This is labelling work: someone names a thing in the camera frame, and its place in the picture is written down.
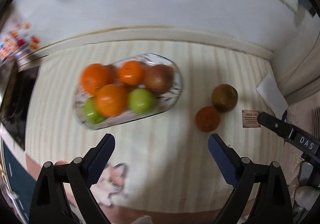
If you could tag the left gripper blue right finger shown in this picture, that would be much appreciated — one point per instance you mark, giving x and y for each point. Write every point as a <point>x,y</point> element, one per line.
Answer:
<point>224,157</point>

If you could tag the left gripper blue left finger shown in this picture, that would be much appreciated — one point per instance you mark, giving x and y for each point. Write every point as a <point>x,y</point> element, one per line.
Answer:
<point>98,157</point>

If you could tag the green apple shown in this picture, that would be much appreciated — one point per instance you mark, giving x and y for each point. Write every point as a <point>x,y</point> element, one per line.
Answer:
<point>91,113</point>
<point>141,100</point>

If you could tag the dark orange persimmon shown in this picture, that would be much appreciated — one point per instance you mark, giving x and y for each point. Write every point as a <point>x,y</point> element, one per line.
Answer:
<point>207,119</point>

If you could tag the orange tangerine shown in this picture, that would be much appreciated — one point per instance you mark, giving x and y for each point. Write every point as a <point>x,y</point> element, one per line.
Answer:
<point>111,100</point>

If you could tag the brown green round fruit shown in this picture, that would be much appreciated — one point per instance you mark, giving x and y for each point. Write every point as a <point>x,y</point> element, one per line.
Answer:
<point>224,98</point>

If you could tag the large orange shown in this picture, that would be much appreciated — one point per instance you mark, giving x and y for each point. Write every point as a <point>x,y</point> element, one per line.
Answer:
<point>95,76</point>

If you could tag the small orange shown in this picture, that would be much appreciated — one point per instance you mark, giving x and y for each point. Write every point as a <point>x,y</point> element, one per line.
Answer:
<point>131,73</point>

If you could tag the brown red apple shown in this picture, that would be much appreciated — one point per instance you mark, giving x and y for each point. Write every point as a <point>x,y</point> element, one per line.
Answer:
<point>159,78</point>

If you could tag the small brown card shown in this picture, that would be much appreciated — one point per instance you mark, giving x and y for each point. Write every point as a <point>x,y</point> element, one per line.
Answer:
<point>250,119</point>

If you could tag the white paper sheet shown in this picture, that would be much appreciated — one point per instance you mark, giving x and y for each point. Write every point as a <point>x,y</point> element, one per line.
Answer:
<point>272,96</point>

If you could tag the striped cat table mat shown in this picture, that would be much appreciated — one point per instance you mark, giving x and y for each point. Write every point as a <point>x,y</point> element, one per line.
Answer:
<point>170,173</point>

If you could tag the floral oval ceramic plate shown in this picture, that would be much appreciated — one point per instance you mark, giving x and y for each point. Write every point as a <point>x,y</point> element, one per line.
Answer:
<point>164,101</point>

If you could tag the black induction cooktop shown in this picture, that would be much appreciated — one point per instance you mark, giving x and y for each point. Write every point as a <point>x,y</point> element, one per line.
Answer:
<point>16,118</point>

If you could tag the black plug charger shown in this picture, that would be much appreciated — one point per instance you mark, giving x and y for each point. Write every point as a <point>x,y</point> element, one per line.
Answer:
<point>306,4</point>

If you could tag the colourful wall stickers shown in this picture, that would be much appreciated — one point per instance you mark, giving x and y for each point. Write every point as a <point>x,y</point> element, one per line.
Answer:
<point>18,38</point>

